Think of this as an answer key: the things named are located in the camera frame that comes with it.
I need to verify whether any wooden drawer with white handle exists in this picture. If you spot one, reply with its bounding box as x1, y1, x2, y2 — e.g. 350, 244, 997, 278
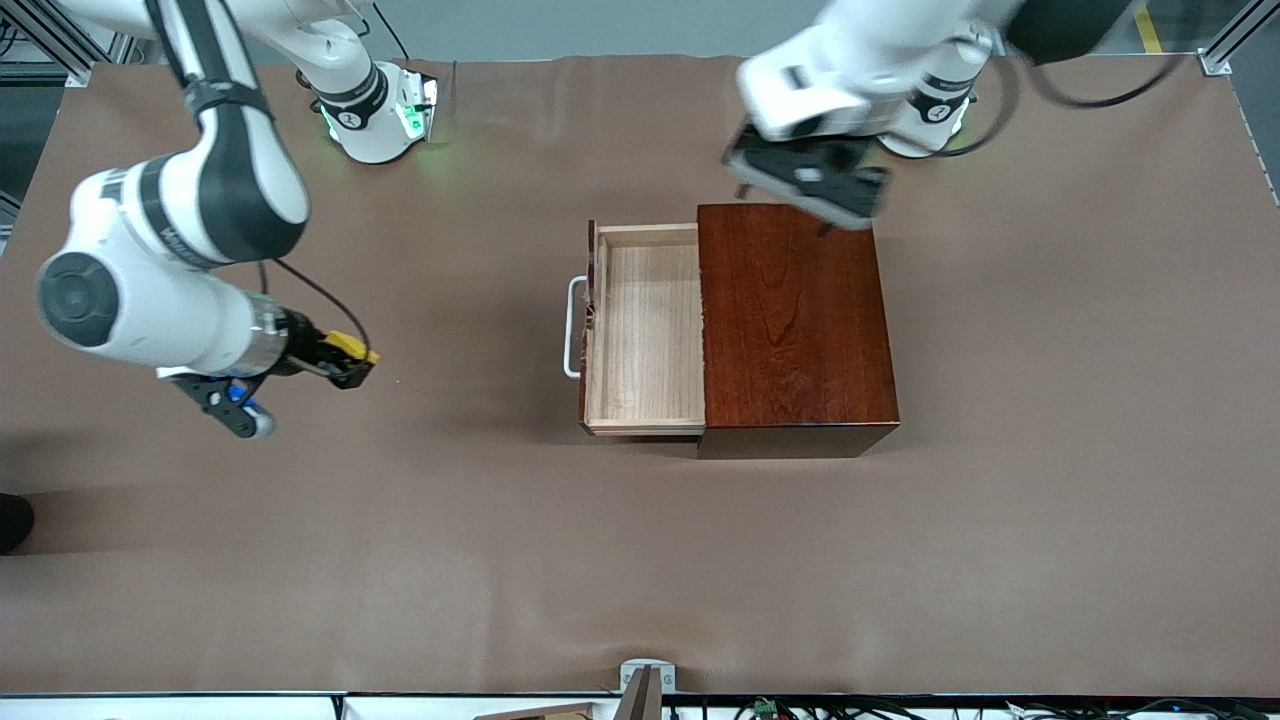
563, 218, 707, 438

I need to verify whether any brown table cover sheet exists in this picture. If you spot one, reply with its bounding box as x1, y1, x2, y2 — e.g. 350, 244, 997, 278
0, 52, 1280, 698

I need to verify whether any dark wooden cabinet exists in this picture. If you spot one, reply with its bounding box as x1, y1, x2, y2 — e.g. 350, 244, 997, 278
697, 201, 901, 461

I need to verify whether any black rounded object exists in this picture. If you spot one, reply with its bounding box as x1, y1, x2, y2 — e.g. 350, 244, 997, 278
0, 493, 35, 556

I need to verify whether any tan cardboard piece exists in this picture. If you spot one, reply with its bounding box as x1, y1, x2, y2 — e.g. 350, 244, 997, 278
470, 702, 601, 720

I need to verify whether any black base cable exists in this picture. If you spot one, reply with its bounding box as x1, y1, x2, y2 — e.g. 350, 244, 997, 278
375, 0, 417, 61

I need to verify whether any aluminium frame profile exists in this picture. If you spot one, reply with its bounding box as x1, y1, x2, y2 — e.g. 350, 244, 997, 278
1197, 0, 1280, 77
0, 0, 136, 89

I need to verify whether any white table edge rail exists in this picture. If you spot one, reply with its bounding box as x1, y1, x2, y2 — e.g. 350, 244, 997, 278
0, 693, 621, 720

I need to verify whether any grey metal clamp bracket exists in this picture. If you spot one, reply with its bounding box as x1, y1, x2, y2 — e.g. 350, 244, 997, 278
619, 658, 677, 694

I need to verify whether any grey camera support post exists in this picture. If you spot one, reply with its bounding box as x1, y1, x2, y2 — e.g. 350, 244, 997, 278
613, 667, 664, 720

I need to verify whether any black cable tangle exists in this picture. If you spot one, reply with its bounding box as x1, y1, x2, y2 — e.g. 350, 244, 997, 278
668, 697, 1280, 720

